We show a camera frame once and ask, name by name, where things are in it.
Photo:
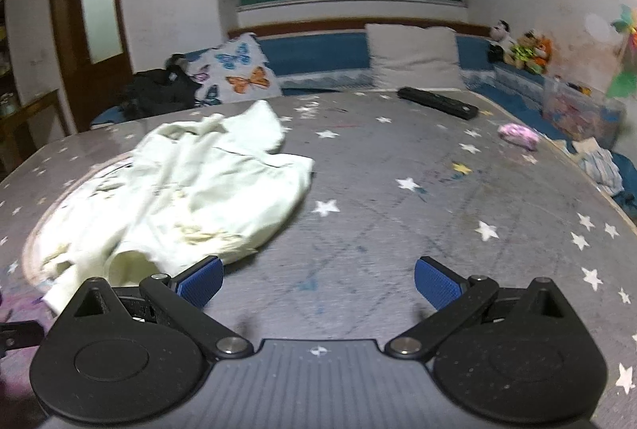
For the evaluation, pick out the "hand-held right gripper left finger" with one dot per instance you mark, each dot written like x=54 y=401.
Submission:
x=201 y=282

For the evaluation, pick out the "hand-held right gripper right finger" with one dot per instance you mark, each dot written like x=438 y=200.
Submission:
x=435 y=284

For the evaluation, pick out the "pale green garment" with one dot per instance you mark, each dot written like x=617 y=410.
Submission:
x=199 y=180

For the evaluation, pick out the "grey star print tablecloth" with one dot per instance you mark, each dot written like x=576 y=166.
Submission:
x=398 y=235

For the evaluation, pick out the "small pink cloth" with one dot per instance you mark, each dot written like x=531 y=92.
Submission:
x=520 y=134

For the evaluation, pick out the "black remote control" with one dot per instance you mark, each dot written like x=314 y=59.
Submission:
x=438 y=101

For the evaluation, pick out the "black backpack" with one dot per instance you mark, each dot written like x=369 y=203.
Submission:
x=159 y=90

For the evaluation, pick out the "white blue striped cloth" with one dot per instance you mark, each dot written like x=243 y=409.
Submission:
x=602 y=168

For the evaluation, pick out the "butterfly print pillow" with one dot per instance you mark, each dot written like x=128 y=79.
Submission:
x=244 y=66

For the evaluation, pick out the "clear plastic storage box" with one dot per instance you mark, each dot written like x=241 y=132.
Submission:
x=577 y=110

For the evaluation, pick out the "beige pillow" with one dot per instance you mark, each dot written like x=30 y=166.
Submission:
x=413 y=56

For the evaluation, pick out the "dark wooden side table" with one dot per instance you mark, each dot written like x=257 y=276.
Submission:
x=30 y=110

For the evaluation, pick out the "brown bear plush toy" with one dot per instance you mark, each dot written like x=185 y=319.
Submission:
x=525 y=51

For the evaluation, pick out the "panda plush toy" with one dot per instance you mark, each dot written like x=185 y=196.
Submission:
x=503 y=38

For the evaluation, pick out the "brown wooden door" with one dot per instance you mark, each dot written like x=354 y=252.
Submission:
x=69 y=61

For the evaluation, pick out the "orange plush toy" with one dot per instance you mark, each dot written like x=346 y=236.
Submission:
x=545 y=51

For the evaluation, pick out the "glass jar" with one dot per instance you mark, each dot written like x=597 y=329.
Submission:
x=7 y=103

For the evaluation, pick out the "dark wooden shelf cabinet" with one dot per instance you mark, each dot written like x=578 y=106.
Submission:
x=4 y=61

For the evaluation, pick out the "colourful pinwheel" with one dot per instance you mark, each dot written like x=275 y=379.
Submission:
x=624 y=31

